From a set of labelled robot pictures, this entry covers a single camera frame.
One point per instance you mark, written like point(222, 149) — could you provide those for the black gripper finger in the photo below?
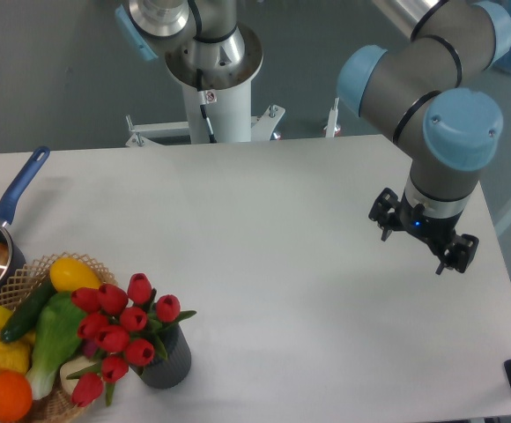
point(384, 212)
point(458, 254)

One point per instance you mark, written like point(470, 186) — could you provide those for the white garlic bulb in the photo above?
point(81, 381)

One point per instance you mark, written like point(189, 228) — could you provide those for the blue handled saucepan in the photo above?
point(8, 207)

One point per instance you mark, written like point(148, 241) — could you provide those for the woven wicker basket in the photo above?
point(56, 407)

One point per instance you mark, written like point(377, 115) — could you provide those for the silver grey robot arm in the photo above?
point(415, 98)

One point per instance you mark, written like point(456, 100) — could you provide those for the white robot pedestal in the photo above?
point(216, 86)

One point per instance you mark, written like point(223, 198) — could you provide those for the dark grey ribbed vase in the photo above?
point(169, 372)

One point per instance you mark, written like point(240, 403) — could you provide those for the green bok choy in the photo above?
point(56, 341)

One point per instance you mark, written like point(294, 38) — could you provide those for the red tulip bouquet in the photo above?
point(126, 327)

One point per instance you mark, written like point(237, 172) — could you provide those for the orange fruit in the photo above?
point(15, 396)

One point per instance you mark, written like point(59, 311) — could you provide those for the green cucumber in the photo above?
point(26, 315)

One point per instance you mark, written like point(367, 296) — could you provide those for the yellow bell pepper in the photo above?
point(0, 357)

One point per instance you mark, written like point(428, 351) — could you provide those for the yellow squash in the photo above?
point(68, 274)

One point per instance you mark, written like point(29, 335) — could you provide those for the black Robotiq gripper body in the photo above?
point(437, 234)

